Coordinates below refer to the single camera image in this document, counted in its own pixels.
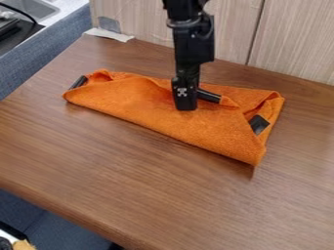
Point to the white paper piece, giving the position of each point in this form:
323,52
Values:
108,34

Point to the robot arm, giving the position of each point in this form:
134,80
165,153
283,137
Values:
182,8

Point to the orange cloth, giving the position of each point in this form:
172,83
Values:
174,120

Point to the toy sink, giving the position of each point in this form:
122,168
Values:
32,8

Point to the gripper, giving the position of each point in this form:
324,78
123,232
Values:
193,42

